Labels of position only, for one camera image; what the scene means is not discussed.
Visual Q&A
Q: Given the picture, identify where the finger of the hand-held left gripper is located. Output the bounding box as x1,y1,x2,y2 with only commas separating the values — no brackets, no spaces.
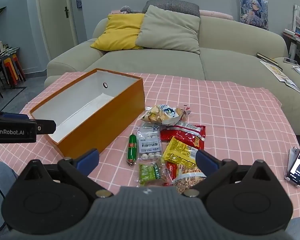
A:
0,110,30,120
37,120,57,135

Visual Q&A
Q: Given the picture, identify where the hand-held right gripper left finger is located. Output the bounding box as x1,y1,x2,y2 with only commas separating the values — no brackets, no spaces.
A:
18,149,113,197

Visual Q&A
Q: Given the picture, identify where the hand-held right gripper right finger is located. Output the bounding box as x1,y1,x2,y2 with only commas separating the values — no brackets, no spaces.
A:
181,149,279,197

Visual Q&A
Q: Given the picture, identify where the yellow snack packet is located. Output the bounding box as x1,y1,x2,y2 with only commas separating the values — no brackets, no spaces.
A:
162,136,199,168

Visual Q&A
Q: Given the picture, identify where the red snack packet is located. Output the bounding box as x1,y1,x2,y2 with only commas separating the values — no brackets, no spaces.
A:
160,121,206,150

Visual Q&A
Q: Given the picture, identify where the orange cardboard box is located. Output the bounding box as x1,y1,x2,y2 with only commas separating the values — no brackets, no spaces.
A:
30,68,145,158

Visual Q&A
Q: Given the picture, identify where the red sausage packet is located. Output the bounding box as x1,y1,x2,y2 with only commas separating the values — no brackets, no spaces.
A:
165,162,178,185

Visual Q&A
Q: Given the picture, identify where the green sausage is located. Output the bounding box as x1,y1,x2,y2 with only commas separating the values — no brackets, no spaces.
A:
127,134,138,166

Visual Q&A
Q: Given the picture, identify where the green raisin packet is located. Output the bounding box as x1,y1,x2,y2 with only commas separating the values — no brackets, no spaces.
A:
137,161,165,187

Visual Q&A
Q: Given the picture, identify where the clear packet of white balls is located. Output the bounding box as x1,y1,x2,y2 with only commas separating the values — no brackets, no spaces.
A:
135,124,163,160

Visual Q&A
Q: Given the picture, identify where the bag of small breads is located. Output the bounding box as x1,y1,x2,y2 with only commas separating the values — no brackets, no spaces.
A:
139,104,192,126

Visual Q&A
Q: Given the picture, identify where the pink checked tablecloth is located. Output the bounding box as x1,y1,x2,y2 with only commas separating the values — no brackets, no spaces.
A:
0,71,300,240

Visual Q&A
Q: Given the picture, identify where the person's leg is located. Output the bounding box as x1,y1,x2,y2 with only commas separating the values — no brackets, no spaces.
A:
0,161,19,240

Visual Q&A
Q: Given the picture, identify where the stack of coloured stools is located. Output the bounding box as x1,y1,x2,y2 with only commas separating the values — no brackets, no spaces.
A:
2,52,27,83

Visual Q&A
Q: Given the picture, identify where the dining table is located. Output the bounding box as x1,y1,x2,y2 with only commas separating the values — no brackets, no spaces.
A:
0,46,20,63

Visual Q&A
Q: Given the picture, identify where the phone stand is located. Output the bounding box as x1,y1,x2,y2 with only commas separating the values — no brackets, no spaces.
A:
284,146,300,188

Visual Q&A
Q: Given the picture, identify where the beige sofa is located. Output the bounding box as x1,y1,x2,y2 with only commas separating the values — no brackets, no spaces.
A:
44,14,300,135

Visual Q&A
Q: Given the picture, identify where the white door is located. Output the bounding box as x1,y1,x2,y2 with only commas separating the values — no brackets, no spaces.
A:
35,0,79,68

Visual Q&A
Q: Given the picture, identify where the white magazine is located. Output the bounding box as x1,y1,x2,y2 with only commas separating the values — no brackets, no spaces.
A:
259,60,300,95

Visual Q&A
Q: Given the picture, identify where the yellow pillow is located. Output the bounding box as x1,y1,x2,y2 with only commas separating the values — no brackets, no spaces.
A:
90,13,145,50

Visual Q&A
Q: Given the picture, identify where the black book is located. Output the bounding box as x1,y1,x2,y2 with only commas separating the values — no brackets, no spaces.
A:
257,52,283,67

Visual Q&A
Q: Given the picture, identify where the beige pillow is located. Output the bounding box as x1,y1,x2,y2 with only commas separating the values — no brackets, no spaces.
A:
135,5,201,55

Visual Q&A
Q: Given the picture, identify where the grey plush toy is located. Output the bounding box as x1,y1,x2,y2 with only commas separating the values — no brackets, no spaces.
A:
120,5,138,14

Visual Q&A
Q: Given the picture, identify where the pink cushion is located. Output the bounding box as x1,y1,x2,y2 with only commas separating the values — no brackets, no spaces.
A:
199,9,233,21

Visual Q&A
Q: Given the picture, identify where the houndstooth cushion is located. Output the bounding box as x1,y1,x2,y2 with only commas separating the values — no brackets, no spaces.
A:
142,0,200,18

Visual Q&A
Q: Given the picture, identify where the anime print pillow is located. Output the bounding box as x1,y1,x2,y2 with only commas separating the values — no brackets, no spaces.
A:
238,0,269,30

